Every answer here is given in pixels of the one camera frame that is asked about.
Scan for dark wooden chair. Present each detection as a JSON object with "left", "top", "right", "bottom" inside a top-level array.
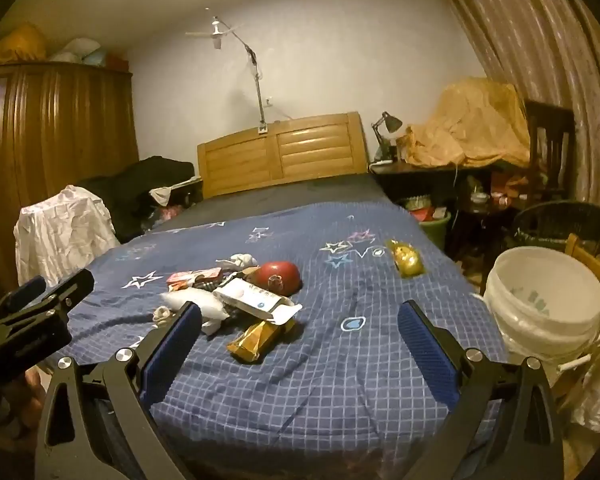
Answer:
[{"left": 522, "top": 99, "right": 576, "bottom": 201}]

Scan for green plastic bucket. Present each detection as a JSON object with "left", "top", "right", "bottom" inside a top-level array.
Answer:
[{"left": 405, "top": 195, "right": 452, "bottom": 248}]

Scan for gold snack packet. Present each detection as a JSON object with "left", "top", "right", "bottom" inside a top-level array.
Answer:
[{"left": 226, "top": 317, "right": 296, "bottom": 364}]

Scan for white carton box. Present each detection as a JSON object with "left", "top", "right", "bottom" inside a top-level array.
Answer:
[{"left": 212, "top": 278, "right": 303, "bottom": 327}]

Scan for white ceiling fan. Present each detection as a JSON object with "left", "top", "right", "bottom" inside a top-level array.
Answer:
[{"left": 185, "top": 16, "right": 246, "bottom": 51}]

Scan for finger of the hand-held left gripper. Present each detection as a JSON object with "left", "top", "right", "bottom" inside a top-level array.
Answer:
[
  {"left": 40, "top": 268, "right": 96, "bottom": 313},
  {"left": 0, "top": 276, "right": 48, "bottom": 318}
]

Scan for dark grey bed sheet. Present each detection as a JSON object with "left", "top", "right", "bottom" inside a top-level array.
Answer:
[{"left": 150, "top": 172, "right": 396, "bottom": 233}]

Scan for red apple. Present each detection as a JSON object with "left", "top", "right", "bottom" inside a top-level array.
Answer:
[{"left": 252, "top": 261, "right": 302, "bottom": 297}]

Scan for white crumpled cloth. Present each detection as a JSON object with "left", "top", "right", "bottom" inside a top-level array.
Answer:
[{"left": 14, "top": 185, "right": 121, "bottom": 286}]

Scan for wooden headboard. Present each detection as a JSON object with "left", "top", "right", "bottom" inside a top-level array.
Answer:
[{"left": 196, "top": 112, "right": 370, "bottom": 200}]

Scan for patterned beige curtain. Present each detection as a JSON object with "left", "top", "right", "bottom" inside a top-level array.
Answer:
[{"left": 440, "top": 0, "right": 600, "bottom": 221}]

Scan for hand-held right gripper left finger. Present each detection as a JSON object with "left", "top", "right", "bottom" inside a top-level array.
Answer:
[{"left": 35, "top": 301, "right": 203, "bottom": 480}]

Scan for brown wooden wardrobe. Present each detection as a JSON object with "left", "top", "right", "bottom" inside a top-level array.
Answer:
[{"left": 0, "top": 62, "right": 140, "bottom": 301}]

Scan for red packet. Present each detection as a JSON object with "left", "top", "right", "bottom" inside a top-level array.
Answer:
[{"left": 166, "top": 269, "right": 223, "bottom": 291}]

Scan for black desk lamp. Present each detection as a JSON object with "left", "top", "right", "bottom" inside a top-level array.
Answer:
[{"left": 371, "top": 111, "right": 403, "bottom": 163}]

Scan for white plastic bucket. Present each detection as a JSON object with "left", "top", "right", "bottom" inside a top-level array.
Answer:
[{"left": 482, "top": 246, "right": 600, "bottom": 361}]

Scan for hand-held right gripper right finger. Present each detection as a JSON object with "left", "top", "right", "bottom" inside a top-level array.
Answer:
[{"left": 397, "top": 300, "right": 566, "bottom": 480}]

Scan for black clothes pile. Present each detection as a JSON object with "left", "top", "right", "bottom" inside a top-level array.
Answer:
[{"left": 77, "top": 156, "right": 203, "bottom": 241}]

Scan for white plastic bag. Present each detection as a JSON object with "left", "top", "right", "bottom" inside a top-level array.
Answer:
[{"left": 157, "top": 287, "right": 231, "bottom": 336}]

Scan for light wooden chair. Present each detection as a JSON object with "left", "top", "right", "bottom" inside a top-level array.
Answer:
[{"left": 550, "top": 232, "right": 600, "bottom": 411}]

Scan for white tissue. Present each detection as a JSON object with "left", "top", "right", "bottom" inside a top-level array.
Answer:
[{"left": 215, "top": 253, "right": 258, "bottom": 273}]

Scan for blue checkered star blanket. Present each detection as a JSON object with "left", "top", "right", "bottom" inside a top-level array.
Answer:
[{"left": 55, "top": 200, "right": 511, "bottom": 480}]

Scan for dark wooden desk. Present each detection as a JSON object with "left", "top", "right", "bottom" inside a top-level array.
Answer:
[{"left": 370, "top": 157, "right": 496, "bottom": 261}]

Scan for gold foil wrapper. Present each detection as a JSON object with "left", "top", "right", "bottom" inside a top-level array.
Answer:
[{"left": 386, "top": 240, "right": 426, "bottom": 279}]

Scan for silver white cover sheet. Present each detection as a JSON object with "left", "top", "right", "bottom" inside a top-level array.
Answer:
[{"left": 570, "top": 350, "right": 600, "bottom": 433}]

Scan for orange bag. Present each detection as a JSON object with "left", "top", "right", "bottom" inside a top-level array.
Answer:
[{"left": 0, "top": 22, "right": 48, "bottom": 63}]

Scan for orange cloth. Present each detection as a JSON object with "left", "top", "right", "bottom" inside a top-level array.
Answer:
[{"left": 397, "top": 77, "right": 531, "bottom": 168}]

